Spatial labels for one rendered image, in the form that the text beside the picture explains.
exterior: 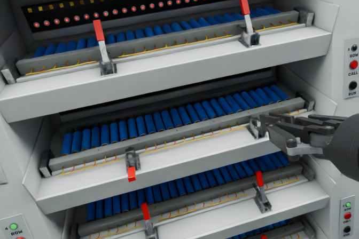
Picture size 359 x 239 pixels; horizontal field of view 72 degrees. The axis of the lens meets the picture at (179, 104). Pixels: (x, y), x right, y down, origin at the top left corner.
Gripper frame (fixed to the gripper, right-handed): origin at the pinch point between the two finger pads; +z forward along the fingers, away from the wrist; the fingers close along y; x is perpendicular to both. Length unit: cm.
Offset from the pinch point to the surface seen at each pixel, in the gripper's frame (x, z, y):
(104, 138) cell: 2.1, 14.1, -31.6
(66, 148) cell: 1.9, 14.0, -39.6
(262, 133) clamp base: -3.5, 7.7, 0.8
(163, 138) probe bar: -0.3, 10.6, -19.6
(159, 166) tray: -4.5, 6.8, -21.7
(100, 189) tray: -6.1, 7.1, -33.4
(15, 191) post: -2.0, 5.8, -46.9
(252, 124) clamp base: -1.1, 8.1, -0.9
